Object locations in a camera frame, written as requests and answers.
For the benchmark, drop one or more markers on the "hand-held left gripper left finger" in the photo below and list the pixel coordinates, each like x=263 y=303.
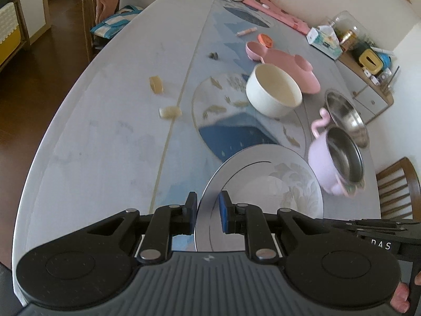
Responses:
x=190 y=215

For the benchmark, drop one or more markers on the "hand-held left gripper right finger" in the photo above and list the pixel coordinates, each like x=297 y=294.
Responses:
x=225 y=212

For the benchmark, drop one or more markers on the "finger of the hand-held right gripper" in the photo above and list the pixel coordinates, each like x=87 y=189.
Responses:
x=368 y=225

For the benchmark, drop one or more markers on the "grey round plate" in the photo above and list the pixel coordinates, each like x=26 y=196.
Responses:
x=263 y=177

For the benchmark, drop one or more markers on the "pink cup with steel lining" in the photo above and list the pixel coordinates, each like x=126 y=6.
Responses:
x=320 y=164

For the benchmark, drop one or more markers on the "steel bowl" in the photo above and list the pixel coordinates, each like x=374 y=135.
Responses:
x=345 y=115

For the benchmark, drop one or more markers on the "cream round bowl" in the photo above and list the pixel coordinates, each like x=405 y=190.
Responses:
x=259 y=98

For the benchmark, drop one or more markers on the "pink divided plate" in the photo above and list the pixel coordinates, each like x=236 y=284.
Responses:
x=286 y=62

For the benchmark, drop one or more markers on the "small pink bowl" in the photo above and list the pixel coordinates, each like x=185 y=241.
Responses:
x=253 y=52

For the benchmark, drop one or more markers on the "wooden chair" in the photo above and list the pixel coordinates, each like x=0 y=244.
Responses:
x=86 y=13
x=414 y=184

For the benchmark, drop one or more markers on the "blue printed table mat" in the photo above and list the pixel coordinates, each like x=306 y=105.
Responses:
x=230 y=128

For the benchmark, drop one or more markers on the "pale food piece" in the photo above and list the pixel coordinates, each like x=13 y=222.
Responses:
x=170 y=112

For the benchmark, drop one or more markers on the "white cabinet with wooden top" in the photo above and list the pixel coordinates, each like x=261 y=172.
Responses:
x=368 y=102

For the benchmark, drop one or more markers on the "yellowish food piece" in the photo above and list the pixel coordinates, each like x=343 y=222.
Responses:
x=156 y=85

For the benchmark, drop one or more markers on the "clear acrylic holder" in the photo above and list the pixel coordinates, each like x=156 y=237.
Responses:
x=392 y=80

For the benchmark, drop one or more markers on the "small white gadgets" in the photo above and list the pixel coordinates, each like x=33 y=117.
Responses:
x=375 y=77

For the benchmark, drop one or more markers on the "small dark clip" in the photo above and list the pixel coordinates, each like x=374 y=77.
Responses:
x=214 y=55

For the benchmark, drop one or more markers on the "yellow box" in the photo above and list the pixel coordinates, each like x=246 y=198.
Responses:
x=370 y=60

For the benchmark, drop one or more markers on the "pink pen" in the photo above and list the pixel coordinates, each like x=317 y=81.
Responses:
x=246 y=32

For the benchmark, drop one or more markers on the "bottle with orange drink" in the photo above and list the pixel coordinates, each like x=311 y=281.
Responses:
x=348 y=41

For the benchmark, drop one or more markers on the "tissue box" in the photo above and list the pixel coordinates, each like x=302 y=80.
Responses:
x=324 y=44

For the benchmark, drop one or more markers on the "glass jar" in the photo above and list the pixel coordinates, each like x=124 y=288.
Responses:
x=348 y=21

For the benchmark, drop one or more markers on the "blue and white seat cushion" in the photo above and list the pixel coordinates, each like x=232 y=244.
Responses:
x=113 y=21

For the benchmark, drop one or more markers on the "pink printed cloth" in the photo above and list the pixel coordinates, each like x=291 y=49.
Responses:
x=279 y=10

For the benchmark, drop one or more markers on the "yellow armchair with lace cover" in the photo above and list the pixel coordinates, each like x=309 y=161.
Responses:
x=6 y=46

